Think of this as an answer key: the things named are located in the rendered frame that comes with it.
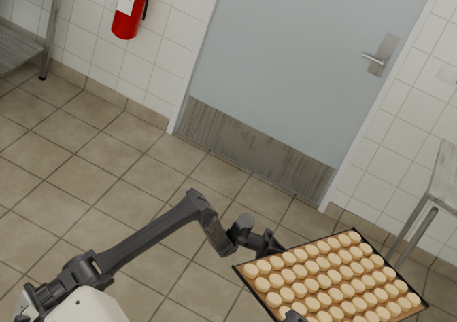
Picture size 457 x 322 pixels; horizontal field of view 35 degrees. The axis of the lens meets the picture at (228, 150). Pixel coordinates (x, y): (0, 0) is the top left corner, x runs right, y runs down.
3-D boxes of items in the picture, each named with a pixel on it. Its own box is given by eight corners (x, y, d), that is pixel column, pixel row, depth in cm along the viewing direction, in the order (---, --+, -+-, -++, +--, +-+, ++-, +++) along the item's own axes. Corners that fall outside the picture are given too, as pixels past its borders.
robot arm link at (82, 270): (51, 279, 184) (62, 295, 182) (84, 255, 185) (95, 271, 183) (62, 287, 192) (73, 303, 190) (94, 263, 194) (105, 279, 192)
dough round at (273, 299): (281, 309, 223) (283, 305, 222) (266, 307, 221) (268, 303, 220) (278, 297, 227) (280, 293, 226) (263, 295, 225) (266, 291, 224)
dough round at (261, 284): (260, 278, 230) (262, 274, 229) (271, 289, 228) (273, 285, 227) (250, 284, 227) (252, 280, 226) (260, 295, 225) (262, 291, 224)
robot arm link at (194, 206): (199, 175, 198) (220, 202, 194) (200, 195, 210) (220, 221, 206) (58, 266, 185) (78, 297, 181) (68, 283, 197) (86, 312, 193)
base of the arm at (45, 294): (22, 284, 183) (42, 319, 177) (48, 264, 185) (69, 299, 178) (36, 295, 191) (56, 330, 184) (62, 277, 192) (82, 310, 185)
